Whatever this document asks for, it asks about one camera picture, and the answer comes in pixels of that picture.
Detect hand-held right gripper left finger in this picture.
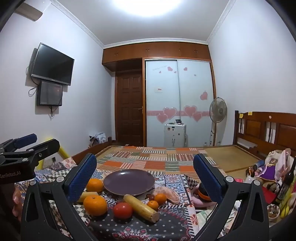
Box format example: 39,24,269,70
21,153,97,241

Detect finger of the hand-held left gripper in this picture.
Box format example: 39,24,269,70
0,133,38,154
23,138,60,168

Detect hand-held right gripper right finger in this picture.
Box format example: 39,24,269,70
193,153,270,241

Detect large orange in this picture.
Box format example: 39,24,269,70
86,178,104,193
83,195,108,217

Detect yellow sugarcane piece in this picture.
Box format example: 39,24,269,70
77,191,99,203
123,194,160,223

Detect pomelo wedge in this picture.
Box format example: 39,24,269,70
153,186,179,205

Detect purple plate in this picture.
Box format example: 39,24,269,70
103,169,155,196

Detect person's left hand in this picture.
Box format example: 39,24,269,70
13,187,23,216

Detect yellow foam tube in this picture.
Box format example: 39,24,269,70
45,137,70,161

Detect pink plush toy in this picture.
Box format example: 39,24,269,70
192,185,218,207

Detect wooden bed footboard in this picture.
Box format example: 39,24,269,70
72,137,112,164

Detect straw bed mat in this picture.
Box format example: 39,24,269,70
95,144,264,178

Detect pile of clothes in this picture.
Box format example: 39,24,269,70
89,132,107,147

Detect red tomato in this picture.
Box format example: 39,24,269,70
113,202,133,220

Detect small white cabinet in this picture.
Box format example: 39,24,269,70
164,123,187,147

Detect striped patchwork blanket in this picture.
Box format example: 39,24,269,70
96,146,222,176

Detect patterned patchwork cloth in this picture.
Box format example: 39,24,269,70
15,156,243,241

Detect standing fan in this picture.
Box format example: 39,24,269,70
209,97,226,146

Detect small glass jar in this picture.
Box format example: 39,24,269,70
267,205,280,218

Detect dark wine bottle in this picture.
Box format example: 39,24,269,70
276,158,296,205

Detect wooden bed headboard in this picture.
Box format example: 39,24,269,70
232,110,296,158

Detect brown wooden door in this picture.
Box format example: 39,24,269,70
115,71,143,143

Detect frosted sliding wardrobe door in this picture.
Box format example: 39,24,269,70
178,60,213,146
145,59,179,147

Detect wooden wardrobe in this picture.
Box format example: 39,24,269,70
102,41,217,147

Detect round ceiling light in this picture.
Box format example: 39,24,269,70
109,0,183,18

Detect black wall cable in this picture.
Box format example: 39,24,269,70
26,66,38,96

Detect small wall monitor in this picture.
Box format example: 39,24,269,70
36,80,63,107

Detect black wall television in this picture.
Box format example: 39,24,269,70
31,42,75,86

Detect wall air conditioner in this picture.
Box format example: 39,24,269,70
14,2,43,22

